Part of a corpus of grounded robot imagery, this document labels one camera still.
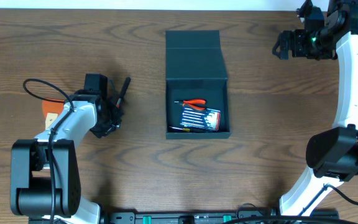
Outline blue precision screwdriver set case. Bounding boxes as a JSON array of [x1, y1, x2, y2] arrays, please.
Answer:
[[180, 106, 221, 131]]

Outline red handled pliers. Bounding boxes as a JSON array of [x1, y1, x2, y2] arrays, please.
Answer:
[[174, 98, 206, 111]]

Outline small claw hammer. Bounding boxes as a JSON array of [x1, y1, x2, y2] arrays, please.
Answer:
[[116, 77, 131, 108]]

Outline orange scraper wooden handle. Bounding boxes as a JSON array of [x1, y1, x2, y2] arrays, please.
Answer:
[[42, 98, 65, 129]]

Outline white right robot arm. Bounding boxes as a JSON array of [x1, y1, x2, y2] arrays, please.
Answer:
[[272, 0, 358, 217]]

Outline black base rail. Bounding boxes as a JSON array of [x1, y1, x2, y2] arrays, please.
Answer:
[[104, 210, 340, 224]]

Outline black gift box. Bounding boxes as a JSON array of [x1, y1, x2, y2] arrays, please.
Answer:
[[165, 30, 231, 139]]

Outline black yellow screwdriver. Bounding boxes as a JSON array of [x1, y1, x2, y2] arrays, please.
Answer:
[[169, 126, 211, 133]]

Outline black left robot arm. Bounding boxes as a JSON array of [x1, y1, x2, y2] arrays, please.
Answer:
[[10, 73, 131, 224]]

